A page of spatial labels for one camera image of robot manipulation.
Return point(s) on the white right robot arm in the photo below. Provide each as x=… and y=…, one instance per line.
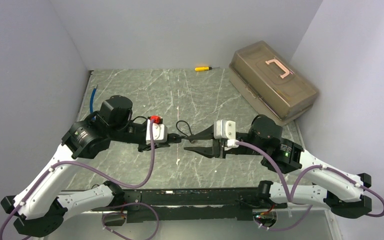
x=304, y=179

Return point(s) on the blue cable lock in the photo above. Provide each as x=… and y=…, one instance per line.
x=91, y=99

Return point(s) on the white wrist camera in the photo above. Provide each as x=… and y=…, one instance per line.
x=225, y=132
x=155, y=129

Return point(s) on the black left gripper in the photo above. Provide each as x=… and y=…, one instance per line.
x=144, y=146

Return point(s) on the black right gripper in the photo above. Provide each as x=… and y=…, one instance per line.
x=217, y=149

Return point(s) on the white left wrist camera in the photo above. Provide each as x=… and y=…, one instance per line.
x=155, y=129

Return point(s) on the yellow screwdriver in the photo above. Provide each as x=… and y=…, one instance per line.
x=205, y=68

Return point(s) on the brown translucent storage box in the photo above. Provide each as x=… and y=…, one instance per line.
x=270, y=84

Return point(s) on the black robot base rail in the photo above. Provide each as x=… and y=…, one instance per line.
x=239, y=203

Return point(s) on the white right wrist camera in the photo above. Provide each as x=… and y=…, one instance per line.
x=225, y=132

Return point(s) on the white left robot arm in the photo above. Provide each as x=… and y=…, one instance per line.
x=40, y=208

